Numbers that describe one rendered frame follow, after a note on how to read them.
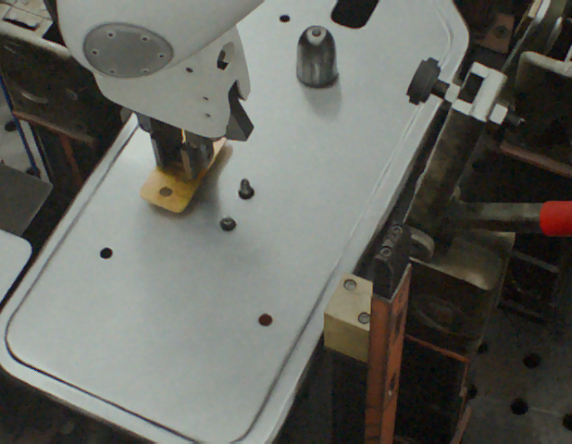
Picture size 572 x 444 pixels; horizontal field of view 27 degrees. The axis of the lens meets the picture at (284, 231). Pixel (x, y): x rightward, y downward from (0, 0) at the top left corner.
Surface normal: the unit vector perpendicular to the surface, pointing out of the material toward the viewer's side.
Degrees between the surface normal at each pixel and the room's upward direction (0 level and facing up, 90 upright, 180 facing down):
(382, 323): 90
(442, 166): 90
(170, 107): 94
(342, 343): 90
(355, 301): 0
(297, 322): 0
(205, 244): 0
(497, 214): 33
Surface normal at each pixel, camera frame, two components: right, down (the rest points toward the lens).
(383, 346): -0.43, 0.79
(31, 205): -0.04, -0.51
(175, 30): 0.08, 0.87
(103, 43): -0.18, 0.74
